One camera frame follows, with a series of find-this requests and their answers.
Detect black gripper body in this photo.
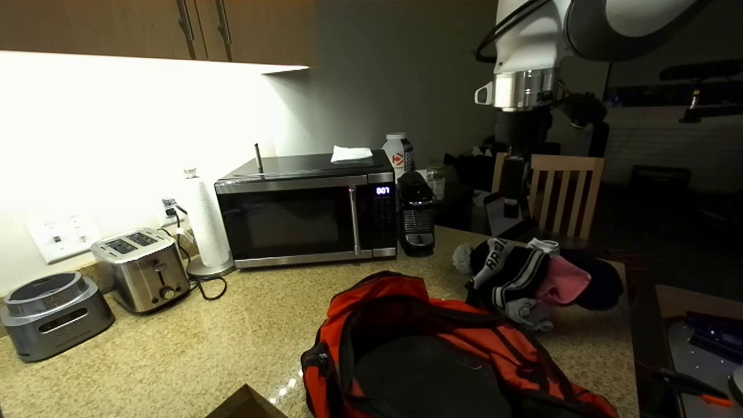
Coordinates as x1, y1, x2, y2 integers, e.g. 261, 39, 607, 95
495, 104, 557, 157

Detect red black duffel bag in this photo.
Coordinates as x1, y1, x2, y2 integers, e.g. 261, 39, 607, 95
299, 268, 622, 418

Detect grey round countertop appliance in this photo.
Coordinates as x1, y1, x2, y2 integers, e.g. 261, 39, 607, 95
0, 270, 118, 365

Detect wooden slatted chair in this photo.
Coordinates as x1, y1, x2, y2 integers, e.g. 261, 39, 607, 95
492, 152, 608, 247

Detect black white lettered beanie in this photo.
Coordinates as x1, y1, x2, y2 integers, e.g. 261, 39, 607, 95
450, 235, 565, 313

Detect black coffee maker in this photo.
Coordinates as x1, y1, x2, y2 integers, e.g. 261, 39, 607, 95
395, 168, 441, 261

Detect pink cloth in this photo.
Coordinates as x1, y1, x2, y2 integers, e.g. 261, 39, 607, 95
536, 254, 595, 308

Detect white bottle red label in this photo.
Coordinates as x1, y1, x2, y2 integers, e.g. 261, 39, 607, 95
380, 130, 417, 186

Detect black fabric hat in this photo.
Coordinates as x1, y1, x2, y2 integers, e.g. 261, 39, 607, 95
569, 249, 627, 313

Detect white paper sheet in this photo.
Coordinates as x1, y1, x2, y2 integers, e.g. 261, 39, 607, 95
329, 142, 377, 166

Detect black steel microwave oven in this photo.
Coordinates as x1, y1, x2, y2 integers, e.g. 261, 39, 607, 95
214, 148, 401, 272

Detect light wooden table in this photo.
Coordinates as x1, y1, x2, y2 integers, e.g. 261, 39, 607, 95
653, 282, 743, 325

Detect grey perforated mounting plate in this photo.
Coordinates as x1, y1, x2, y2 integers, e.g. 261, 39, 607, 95
666, 312, 743, 418

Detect white paper towel roll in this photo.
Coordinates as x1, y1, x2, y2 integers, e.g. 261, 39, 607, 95
180, 168, 236, 278

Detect silver two-slot toaster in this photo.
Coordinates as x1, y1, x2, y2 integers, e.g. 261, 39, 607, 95
90, 228, 194, 315

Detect brown wooden upper cabinets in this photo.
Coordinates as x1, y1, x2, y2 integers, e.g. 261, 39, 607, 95
0, 0, 319, 70

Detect black clamp orange handle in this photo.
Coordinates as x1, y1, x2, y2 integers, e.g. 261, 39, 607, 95
655, 365, 738, 412

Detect metal cabinet door handle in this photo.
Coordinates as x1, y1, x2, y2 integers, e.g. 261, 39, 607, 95
214, 0, 234, 62
174, 0, 197, 60

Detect black toaster power cord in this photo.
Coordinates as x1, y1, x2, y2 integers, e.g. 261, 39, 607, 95
189, 272, 232, 305

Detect wall outlet with plug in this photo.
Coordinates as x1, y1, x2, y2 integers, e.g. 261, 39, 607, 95
157, 196, 190, 233

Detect white wall switch plate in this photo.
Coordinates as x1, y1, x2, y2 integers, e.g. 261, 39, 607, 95
23, 212, 98, 268

